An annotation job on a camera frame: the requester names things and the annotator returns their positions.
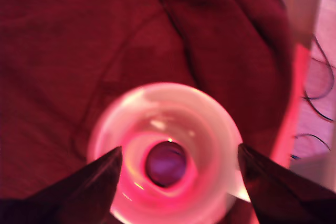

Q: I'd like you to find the blue coffee capsule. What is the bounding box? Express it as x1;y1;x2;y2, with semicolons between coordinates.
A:
144;141;187;188

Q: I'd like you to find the white illustrated mug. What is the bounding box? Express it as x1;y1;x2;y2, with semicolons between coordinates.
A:
88;82;252;224

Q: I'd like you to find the dark red cloth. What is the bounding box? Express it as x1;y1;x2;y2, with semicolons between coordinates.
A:
0;0;296;224

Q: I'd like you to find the thin black floor cable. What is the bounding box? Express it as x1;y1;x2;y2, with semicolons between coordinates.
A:
293;133;332;153
302;34;335;123

